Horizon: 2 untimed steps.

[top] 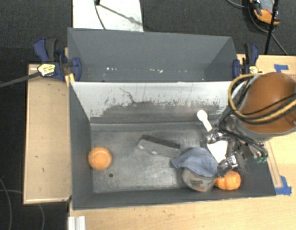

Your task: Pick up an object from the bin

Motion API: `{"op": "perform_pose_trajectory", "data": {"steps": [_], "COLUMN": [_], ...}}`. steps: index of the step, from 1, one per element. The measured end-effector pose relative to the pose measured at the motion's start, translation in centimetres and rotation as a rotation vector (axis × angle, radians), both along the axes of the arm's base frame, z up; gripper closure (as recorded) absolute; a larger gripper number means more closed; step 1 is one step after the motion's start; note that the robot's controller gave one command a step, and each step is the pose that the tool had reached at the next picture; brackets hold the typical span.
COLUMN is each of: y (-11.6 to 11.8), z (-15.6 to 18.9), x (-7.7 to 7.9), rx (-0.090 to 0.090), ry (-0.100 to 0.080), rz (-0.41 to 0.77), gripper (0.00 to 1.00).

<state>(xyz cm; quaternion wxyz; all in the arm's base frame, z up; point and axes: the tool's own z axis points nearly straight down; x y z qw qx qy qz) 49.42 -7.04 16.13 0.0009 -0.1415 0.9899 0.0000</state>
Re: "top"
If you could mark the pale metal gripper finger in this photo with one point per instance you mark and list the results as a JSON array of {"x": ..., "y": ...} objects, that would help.
[{"x": 204, "y": 120}]

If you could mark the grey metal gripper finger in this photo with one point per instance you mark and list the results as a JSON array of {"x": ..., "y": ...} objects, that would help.
[{"x": 224, "y": 169}]

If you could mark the orange toy pumpkin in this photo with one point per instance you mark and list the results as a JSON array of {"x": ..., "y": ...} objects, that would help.
[{"x": 229, "y": 181}]

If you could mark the grey cup with orange print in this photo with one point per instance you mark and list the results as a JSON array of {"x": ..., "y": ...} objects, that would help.
[{"x": 198, "y": 182}]

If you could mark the blue cloth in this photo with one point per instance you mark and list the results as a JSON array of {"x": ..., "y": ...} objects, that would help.
[{"x": 195, "y": 160}]

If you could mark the grey flat block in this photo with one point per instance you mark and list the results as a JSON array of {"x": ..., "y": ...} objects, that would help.
[{"x": 159, "y": 147}]

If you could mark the grey metal bin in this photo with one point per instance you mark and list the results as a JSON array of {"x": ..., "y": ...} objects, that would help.
[{"x": 143, "y": 56}]

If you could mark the orange ball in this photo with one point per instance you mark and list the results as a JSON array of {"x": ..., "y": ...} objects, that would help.
[{"x": 100, "y": 158}]

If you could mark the pale wood board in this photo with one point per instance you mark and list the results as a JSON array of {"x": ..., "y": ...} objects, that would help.
[{"x": 47, "y": 140}]

